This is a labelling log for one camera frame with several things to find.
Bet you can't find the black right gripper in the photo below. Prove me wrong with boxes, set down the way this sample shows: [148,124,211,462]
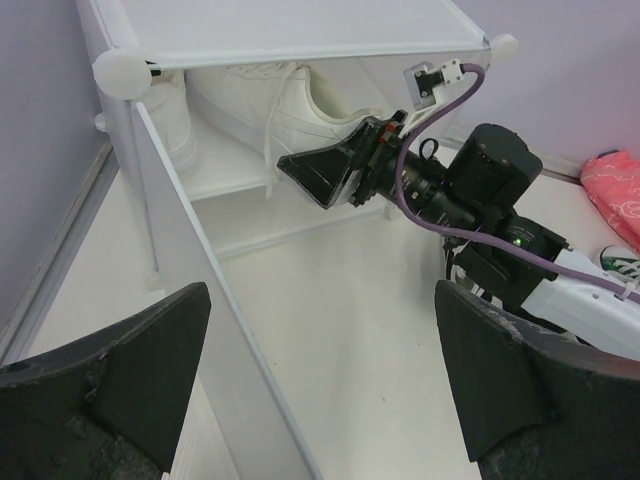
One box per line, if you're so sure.
[276,110,476,226]

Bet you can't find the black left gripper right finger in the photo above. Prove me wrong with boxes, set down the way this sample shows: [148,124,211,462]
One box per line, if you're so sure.
[434,280,639,479]

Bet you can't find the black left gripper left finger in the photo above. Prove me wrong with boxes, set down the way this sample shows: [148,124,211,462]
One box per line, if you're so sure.
[1,282,211,479]

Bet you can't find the white leather sneaker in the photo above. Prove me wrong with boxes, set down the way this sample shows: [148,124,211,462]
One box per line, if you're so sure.
[141,70,197,171]
[186,62,382,197]

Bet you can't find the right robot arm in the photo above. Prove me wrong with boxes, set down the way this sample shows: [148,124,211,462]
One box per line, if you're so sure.
[277,111,639,359]

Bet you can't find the white plastic shoe cabinet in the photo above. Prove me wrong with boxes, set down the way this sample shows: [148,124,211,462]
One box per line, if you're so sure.
[77,1,492,479]

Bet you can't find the pink patterned bag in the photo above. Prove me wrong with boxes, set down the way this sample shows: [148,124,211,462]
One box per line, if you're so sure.
[580,150,639,253]

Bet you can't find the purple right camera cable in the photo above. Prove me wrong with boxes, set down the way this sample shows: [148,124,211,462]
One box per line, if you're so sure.
[394,62,640,304]

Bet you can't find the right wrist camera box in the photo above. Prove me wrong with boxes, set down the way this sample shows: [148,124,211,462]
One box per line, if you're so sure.
[404,59,463,130]

